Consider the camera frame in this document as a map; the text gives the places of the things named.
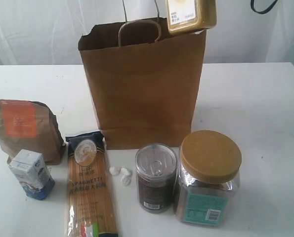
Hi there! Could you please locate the brown paper shopping bag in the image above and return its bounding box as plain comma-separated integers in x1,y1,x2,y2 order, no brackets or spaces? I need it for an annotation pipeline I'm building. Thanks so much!
78,17,207,150

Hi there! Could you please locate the dark-filled can pull-tab lid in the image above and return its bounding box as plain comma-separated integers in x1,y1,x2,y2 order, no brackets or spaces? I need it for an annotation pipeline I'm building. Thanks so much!
135,143,177,213

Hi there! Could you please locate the clear jar gold lid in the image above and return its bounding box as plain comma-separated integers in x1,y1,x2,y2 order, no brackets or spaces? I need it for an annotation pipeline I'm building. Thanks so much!
173,130,242,227

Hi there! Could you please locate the yellow millet plastic bottle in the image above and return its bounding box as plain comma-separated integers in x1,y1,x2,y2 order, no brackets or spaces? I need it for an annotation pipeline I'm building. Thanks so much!
166,0,217,35

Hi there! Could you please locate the spaghetti pasta packet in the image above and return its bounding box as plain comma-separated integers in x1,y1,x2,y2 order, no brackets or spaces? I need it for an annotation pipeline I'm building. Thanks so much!
66,131,119,237

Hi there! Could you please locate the white blue milk carton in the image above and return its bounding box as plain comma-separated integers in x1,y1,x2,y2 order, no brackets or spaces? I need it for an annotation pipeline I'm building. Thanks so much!
8,149,55,200

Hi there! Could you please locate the brown pouch orange label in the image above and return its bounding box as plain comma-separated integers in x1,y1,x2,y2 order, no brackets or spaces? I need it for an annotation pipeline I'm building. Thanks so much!
0,99,65,165

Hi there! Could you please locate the white backdrop curtain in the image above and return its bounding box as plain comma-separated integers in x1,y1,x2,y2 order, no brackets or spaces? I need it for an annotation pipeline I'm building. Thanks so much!
0,0,294,65

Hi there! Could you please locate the black cable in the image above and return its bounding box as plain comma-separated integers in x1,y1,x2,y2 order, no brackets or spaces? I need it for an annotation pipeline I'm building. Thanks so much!
250,0,279,13

